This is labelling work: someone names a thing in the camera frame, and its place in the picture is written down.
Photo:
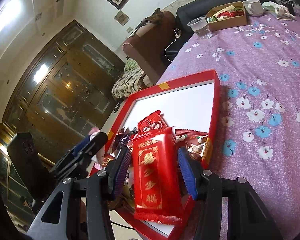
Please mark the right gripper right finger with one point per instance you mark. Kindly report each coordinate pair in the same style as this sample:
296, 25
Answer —
195, 181

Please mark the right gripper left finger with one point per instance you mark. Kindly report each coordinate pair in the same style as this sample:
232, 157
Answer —
117, 172

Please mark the red flower snack packet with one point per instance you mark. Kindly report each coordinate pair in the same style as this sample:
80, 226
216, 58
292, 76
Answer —
193, 141

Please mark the purple snack packet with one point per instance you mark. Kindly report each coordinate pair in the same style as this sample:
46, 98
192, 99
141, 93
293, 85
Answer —
128, 135

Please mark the large red snack packet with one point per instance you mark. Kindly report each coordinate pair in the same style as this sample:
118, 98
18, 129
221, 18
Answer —
156, 183

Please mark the red white lattice snack packet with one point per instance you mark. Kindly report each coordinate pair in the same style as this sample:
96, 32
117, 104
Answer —
153, 121

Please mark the cardboard box of snacks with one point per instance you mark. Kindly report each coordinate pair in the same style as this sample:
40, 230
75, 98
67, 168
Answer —
226, 16

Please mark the red gift box tray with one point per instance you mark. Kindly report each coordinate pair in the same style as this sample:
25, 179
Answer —
191, 103

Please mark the wooden door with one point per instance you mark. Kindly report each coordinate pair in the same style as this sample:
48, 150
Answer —
65, 91

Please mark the purple floral tablecloth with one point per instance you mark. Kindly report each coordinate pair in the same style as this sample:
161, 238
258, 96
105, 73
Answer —
258, 134

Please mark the patterned blanket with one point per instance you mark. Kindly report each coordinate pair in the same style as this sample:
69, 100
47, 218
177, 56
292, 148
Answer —
133, 80

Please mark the brown armchair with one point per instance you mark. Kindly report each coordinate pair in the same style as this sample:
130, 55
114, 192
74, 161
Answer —
150, 38

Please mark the clear plastic cup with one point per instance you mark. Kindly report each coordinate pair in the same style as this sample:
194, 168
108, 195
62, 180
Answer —
200, 27

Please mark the white ceramic mug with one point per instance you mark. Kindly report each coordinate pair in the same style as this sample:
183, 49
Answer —
253, 7

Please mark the white crumpled cloth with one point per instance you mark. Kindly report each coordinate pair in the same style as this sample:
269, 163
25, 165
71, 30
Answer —
279, 11

